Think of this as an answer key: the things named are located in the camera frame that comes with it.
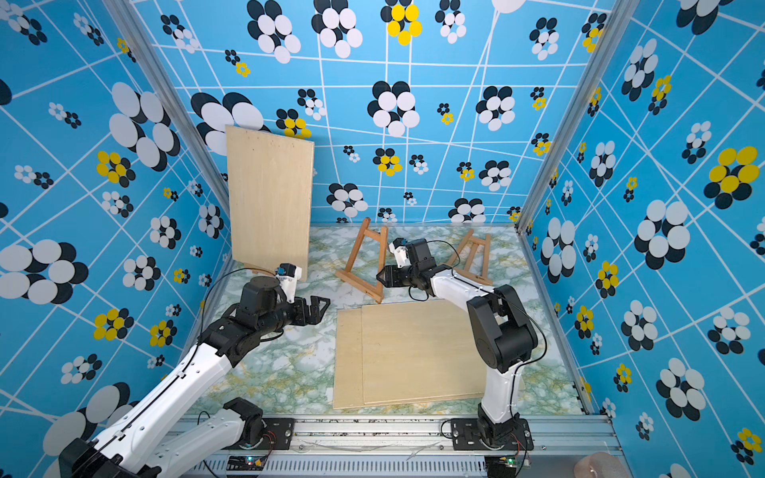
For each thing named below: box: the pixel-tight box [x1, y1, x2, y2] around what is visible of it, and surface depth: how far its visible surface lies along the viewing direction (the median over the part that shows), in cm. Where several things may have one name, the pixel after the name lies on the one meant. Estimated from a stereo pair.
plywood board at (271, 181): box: [225, 125, 315, 283], surface depth 91 cm
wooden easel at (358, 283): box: [334, 217, 389, 304], surface depth 96 cm
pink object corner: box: [573, 452, 629, 478], surface depth 69 cm
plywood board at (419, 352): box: [360, 299, 489, 406], surface depth 89 cm
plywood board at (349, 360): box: [332, 308, 367, 410], surface depth 86 cm
